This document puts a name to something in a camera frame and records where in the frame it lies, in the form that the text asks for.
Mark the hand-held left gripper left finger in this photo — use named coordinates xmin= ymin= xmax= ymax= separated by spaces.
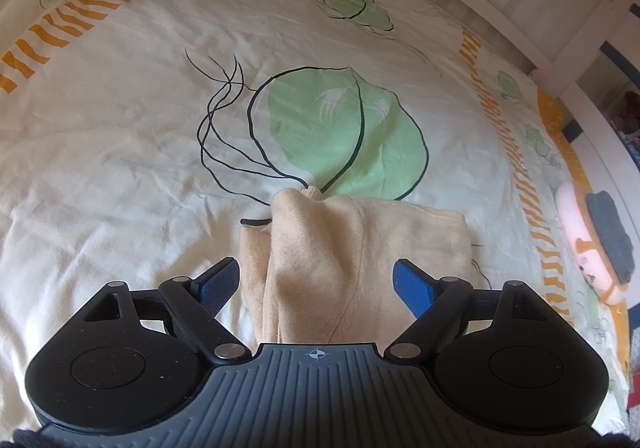
xmin=81 ymin=257 xmax=253 ymax=362

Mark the pink plush toy grey hat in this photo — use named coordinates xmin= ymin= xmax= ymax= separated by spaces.
xmin=555 ymin=179 xmax=636 ymax=305

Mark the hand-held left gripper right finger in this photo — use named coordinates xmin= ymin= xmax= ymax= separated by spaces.
xmin=384 ymin=258 xmax=553 ymax=361

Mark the colourful shelf clutter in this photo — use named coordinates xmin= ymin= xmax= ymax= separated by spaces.
xmin=606 ymin=88 xmax=640 ymax=149

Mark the leaf print bed cover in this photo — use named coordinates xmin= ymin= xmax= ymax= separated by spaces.
xmin=0 ymin=0 xmax=632 ymax=434

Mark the beige knit sweater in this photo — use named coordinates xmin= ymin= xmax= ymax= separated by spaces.
xmin=238 ymin=185 xmax=495 ymax=346

